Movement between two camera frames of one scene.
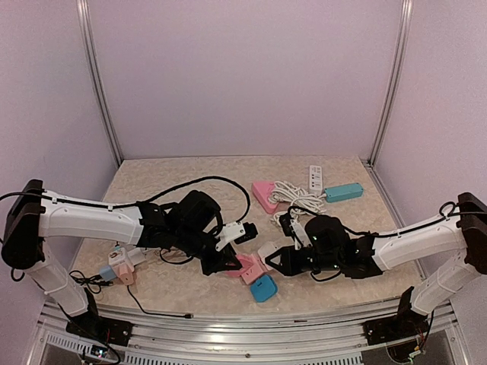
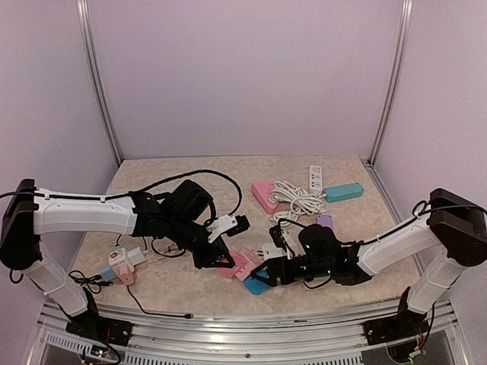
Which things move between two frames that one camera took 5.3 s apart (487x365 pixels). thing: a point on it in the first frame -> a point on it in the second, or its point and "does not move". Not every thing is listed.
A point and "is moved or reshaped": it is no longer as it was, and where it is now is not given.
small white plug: (266, 249) does not move
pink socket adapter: (251, 269) is moved or reshaped
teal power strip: (343, 192) does not move
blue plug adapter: (264, 289) is moved or reshaped
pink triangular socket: (263, 189) does not move
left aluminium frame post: (84, 20) does not move
